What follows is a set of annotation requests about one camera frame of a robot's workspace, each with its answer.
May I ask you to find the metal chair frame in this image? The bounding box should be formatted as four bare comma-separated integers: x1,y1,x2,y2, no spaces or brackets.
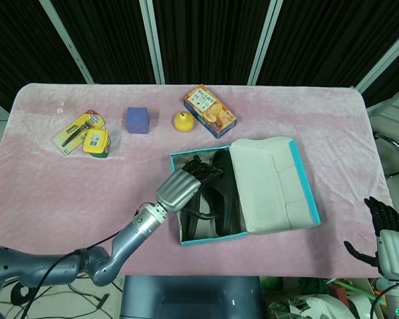
373,130,399,179

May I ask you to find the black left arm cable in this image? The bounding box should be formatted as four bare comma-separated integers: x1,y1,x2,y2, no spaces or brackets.
23,231,121,319

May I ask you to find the yellow toy pear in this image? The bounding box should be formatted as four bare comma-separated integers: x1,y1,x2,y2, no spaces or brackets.
173,111,196,132

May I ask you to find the teal cardboard shoe box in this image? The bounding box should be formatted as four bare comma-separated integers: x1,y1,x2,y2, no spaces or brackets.
169,135,322,247

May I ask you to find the black coiled floor cable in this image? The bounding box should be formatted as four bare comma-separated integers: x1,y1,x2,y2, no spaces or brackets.
11,284,31,306

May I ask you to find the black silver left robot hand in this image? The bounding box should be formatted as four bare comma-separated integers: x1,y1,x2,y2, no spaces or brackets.
156,155,225,221

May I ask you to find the purple foam cube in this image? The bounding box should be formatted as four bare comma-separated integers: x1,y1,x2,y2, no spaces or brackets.
124,106,152,135

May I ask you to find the pink plush tablecloth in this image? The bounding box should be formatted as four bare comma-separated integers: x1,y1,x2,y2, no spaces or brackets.
0,82,399,278

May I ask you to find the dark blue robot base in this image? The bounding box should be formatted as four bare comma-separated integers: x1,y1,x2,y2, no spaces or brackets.
120,275,263,319

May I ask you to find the white floor cable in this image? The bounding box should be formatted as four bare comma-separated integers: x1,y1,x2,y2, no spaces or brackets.
6,277,124,319

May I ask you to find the yellow razor blister pack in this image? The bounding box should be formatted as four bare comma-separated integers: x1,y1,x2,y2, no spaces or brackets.
51,109,106,156

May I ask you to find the black curtain panel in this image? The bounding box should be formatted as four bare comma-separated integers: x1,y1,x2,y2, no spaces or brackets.
49,0,156,84
0,0,89,114
152,0,272,86
258,0,399,107

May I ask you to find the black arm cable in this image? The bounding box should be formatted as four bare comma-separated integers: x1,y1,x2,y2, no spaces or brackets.
23,231,121,319
370,282,399,319

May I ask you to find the black slipper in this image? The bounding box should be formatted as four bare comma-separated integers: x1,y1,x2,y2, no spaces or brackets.
180,179,220,239
211,150,246,236

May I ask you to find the grey partition post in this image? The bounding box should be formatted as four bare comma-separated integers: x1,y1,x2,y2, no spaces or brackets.
247,0,284,86
355,25,399,94
39,0,94,84
139,0,166,84

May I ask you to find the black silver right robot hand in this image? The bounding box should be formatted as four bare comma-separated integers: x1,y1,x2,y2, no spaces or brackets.
343,195,399,278

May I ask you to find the white green patterned bag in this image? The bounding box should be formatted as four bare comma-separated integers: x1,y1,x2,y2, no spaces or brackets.
268,294,340,319

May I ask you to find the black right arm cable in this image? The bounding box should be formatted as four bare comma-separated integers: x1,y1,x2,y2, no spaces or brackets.
370,282,399,319

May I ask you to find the yellow-lidded green container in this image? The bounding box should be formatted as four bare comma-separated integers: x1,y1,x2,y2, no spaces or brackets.
82,128,112,159

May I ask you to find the orange cracker box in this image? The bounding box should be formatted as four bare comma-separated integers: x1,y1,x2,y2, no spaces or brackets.
182,84,237,139

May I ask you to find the black floor cable with plug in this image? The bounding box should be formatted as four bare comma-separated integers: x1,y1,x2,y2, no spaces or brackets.
71,291,110,319

